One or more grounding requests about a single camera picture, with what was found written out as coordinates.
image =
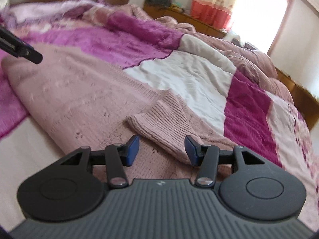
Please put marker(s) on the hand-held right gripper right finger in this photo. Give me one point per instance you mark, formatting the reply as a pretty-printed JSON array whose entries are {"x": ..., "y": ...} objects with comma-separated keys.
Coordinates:
[{"x": 192, "y": 150}]

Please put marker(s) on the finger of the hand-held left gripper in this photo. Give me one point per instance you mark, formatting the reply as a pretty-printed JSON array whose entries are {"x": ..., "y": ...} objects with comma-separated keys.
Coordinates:
[{"x": 26, "y": 52}]

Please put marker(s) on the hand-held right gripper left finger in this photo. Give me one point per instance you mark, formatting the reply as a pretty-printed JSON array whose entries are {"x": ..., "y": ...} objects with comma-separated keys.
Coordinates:
[{"x": 132, "y": 150}]

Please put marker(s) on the pink knitted cardigan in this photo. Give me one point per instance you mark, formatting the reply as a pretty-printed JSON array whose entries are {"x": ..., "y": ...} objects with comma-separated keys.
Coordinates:
[{"x": 74, "y": 92}]

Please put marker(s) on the lilac floral pillow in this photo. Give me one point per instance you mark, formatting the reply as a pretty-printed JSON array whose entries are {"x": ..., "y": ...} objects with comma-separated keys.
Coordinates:
[{"x": 49, "y": 10}]

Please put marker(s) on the magenta patchwork quilt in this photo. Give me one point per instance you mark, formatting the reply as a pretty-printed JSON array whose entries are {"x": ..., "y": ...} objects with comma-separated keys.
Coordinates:
[{"x": 199, "y": 79}]

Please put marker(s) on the crumpled pink duvet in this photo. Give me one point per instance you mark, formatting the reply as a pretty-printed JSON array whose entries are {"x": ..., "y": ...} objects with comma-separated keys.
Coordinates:
[{"x": 249, "y": 62}]

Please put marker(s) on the white plush toy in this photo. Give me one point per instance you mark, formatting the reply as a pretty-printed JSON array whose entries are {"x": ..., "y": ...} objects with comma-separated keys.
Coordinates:
[{"x": 231, "y": 37}]

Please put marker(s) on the green and yellow cloths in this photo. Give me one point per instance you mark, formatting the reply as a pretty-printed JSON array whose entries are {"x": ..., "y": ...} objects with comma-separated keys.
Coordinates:
[{"x": 177, "y": 6}]

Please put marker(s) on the red and white curtain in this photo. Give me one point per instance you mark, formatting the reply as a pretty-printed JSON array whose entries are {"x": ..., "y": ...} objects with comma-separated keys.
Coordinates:
[{"x": 214, "y": 5}]

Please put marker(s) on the window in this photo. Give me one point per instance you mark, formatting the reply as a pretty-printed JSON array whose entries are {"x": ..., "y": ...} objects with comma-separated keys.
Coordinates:
[{"x": 264, "y": 12}]

